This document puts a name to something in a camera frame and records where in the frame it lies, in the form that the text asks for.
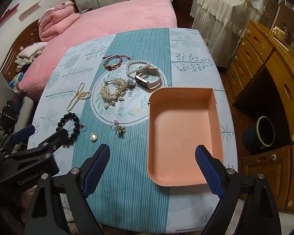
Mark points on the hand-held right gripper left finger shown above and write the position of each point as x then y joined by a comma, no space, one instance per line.
96,166

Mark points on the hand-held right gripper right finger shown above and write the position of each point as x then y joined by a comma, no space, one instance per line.
208,173

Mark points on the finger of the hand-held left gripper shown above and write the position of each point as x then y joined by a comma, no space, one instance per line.
60,137
24,131

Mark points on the round pearl brooch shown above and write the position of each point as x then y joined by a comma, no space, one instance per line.
93,136

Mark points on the pale flower hairpin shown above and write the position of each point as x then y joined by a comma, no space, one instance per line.
118,127

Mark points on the pink plastic tray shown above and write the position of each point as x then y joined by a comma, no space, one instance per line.
181,137

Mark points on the pearl hair clip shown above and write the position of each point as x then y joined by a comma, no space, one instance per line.
84,95

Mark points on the printed blue tablecloth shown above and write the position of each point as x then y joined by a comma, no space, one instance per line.
127,176

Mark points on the grey plastic object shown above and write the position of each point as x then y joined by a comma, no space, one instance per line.
3,85

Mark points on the dark blue trash bin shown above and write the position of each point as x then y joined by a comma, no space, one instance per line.
250,137

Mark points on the gold leaf hair comb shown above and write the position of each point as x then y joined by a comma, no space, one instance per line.
118,83

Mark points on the white floral pillow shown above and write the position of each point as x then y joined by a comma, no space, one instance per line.
31,50

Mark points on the wooden desk drawer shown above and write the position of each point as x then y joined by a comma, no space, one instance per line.
259,45
242,71
250,58
235,83

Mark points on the wooden headboard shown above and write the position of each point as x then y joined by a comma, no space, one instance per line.
27,36

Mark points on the folded pink quilt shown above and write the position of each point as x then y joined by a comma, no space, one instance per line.
56,19

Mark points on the wooden desk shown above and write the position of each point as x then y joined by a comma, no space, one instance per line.
284,83

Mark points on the pink pillow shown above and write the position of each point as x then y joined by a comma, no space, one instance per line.
112,17

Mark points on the cream mug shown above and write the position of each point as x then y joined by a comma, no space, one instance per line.
278,32

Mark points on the white lace cover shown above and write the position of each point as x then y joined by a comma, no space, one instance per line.
223,9

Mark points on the red wall ornament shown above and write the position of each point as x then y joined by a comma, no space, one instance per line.
8,12

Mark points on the wooden wall strip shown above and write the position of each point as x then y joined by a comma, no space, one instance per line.
29,10

